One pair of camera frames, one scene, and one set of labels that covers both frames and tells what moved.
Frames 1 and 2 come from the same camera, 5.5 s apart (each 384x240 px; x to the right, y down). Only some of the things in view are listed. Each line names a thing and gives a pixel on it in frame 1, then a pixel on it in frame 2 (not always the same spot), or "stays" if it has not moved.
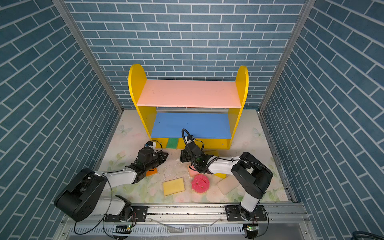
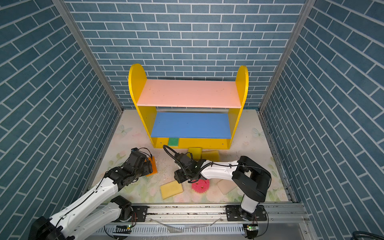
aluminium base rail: (274, 214) stays
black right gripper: (183, 153) to (177, 176)
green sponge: (173, 143) stays
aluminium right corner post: (307, 5) stays
